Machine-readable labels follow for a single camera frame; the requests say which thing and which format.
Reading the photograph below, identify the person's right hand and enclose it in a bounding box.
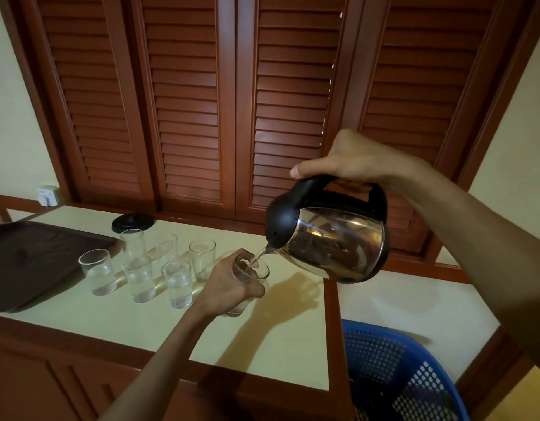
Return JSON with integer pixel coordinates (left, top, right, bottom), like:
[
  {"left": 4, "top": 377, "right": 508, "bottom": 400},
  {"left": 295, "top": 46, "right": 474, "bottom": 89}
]
[{"left": 289, "top": 129, "right": 419, "bottom": 188}]

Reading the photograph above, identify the person's left hand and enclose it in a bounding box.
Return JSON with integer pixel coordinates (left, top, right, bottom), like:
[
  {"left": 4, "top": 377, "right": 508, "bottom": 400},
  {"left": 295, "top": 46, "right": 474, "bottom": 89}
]
[{"left": 195, "top": 249, "right": 266, "bottom": 320}]

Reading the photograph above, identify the clear drinking tumbler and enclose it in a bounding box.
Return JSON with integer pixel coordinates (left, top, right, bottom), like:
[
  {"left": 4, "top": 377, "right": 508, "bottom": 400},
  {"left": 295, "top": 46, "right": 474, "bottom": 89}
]
[{"left": 221, "top": 251, "right": 271, "bottom": 318}]

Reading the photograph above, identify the steel electric kettle black handle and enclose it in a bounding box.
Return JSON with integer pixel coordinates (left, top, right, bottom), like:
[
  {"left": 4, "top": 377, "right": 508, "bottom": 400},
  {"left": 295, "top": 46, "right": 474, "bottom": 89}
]
[{"left": 264, "top": 174, "right": 390, "bottom": 285}]

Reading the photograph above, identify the person's right forearm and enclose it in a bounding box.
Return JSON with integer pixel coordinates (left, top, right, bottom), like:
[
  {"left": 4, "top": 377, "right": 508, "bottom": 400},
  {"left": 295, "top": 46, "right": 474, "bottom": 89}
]
[{"left": 386, "top": 153, "right": 540, "bottom": 380}]

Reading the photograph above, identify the person's left forearm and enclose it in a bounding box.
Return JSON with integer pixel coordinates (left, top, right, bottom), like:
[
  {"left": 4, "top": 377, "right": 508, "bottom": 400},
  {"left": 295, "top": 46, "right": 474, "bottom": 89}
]
[{"left": 98, "top": 301, "right": 219, "bottom": 421}]

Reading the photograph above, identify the brown louvered wooden door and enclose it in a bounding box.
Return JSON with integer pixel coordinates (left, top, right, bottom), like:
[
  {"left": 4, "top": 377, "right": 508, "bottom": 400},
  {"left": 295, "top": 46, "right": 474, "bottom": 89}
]
[
  {"left": 339, "top": 0, "right": 523, "bottom": 256},
  {"left": 16, "top": 0, "right": 157, "bottom": 210},
  {"left": 129, "top": 0, "right": 237, "bottom": 218},
  {"left": 235, "top": 0, "right": 355, "bottom": 220}
]

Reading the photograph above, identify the cluster of clear glasses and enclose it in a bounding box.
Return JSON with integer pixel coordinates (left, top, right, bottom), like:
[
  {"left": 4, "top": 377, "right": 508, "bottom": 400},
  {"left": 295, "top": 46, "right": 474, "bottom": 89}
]
[{"left": 78, "top": 229, "right": 217, "bottom": 310}]

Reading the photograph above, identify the black round kettle base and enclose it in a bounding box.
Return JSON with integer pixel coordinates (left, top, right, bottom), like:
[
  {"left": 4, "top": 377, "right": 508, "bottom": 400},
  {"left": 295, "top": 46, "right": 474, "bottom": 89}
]
[{"left": 111, "top": 212, "right": 156, "bottom": 234}]

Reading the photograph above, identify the blue plastic mesh basket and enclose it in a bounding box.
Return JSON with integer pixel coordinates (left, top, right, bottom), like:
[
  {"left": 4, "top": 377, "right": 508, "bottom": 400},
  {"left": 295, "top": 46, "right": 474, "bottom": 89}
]
[{"left": 342, "top": 319, "right": 471, "bottom": 421}]

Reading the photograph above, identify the dark brown serving tray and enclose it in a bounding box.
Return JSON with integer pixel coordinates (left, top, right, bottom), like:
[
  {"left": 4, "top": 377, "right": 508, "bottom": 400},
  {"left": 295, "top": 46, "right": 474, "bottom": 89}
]
[{"left": 0, "top": 221, "right": 120, "bottom": 313}]

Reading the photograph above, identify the brown wooden counter cabinet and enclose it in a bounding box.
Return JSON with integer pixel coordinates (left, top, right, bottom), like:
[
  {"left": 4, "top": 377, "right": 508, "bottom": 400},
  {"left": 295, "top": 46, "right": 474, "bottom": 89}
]
[{"left": 0, "top": 314, "right": 355, "bottom": 421}]

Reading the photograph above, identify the white wall socket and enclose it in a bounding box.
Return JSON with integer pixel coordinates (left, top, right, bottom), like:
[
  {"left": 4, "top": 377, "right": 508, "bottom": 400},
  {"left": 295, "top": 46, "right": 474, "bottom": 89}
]
[{"left": 37, "top": 185, "right": 61, "bottom": 208}]

